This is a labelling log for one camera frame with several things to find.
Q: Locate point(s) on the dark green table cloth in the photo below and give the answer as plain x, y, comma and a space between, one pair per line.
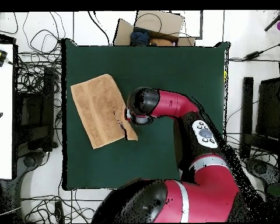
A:
154, 65

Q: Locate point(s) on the tan terry towel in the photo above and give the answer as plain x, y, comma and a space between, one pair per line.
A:
98, 109

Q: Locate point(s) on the white side table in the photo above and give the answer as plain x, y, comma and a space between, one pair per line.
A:
1, 105

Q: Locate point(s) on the orange garment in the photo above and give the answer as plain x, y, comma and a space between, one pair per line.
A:
161, 42

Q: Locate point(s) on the black monitor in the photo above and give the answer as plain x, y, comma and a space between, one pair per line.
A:
269, 109

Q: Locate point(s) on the brown cardboard box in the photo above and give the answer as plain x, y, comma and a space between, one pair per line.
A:
168, 23

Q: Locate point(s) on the black upright bar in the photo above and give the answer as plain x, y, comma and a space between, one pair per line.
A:
247, 105

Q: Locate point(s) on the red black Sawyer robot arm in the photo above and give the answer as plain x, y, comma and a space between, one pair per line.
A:
200, 193

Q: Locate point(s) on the black power strip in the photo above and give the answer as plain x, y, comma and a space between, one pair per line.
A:
59, 211

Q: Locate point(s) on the navy blue garment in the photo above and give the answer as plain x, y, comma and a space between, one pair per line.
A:
140, 37

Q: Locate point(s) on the black rod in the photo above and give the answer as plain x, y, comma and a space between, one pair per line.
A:
274, 22

